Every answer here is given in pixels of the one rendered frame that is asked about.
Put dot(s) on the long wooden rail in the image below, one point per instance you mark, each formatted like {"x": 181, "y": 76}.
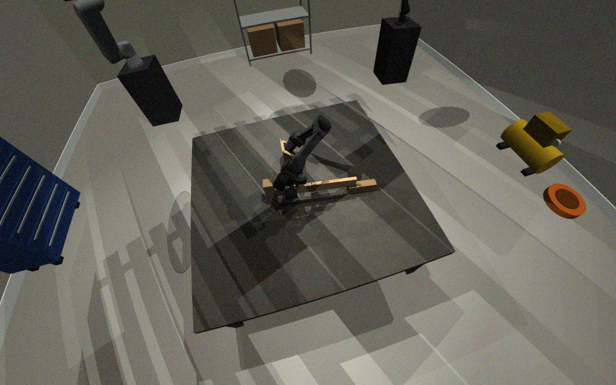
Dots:
{"x": 322, "y": 185}

